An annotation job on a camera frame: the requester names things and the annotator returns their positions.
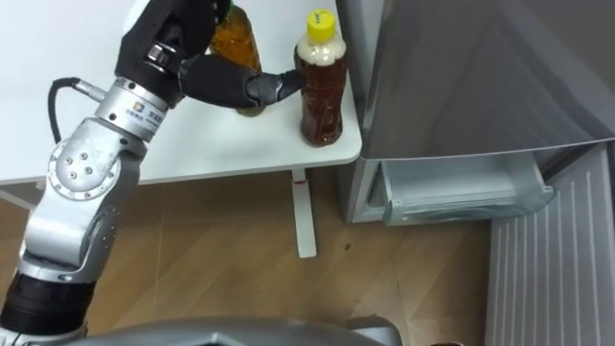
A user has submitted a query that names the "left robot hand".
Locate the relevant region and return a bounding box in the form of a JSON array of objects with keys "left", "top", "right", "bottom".
[{"left": 113, "top": 0, "right": 308, "bottom": 111}]

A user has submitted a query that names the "amber tea bottle green cap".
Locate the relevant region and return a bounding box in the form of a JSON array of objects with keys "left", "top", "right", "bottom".
[{"left": 209, "top": 0, "right": 265, "bottom": 118}]

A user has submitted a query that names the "white desk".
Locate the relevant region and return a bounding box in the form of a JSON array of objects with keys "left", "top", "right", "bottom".
[{"left": 0, "top": 0, "right": 363, "bottom": 260}]

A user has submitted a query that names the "brown tea bottle yellow cap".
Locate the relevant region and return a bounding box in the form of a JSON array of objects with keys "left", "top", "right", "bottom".
[{"left": 293, "top": 8, "right": 348, "bottom": 148}]

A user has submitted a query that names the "robot body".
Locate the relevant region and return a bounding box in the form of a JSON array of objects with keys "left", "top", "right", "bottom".
[{"left": 61, "top": 314, "right": 405, "bottom": 346}]

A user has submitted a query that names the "clear fridge drawer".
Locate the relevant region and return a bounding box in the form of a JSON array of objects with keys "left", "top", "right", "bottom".
[{"left": 379, "top": 153, "right": 555, "bottom": 227}]

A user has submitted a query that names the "white ribbed panel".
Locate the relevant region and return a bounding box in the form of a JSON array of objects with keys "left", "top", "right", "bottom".
[{"left": 483, "top": 141, "right": 615, "bottom": 346}]

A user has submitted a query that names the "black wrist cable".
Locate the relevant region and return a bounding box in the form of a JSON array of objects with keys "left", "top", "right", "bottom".
[{"left": 46, "top": 76, "right": 107, "bottom": 145}]

